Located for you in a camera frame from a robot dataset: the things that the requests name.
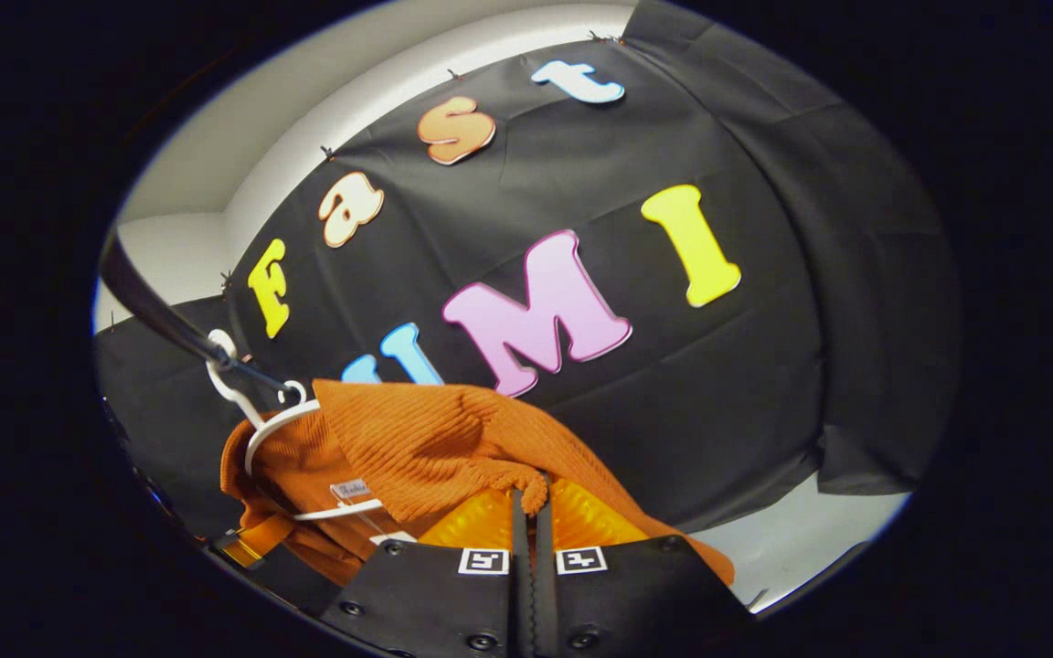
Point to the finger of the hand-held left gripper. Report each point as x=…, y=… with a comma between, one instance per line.
x=257, y=541

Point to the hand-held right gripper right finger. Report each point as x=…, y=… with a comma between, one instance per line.
x=636, y=594

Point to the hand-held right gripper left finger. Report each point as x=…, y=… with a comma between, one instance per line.
x=435, y=594

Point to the orange ribbed jacket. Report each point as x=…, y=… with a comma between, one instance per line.
x=417, y=439

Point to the white hanger with bar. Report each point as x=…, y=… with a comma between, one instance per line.
x=257, y=429

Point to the black clothes rack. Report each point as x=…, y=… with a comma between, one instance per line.
x=161, y=315

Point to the black backdrop cloth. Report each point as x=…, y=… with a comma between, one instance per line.
x=718, y=384

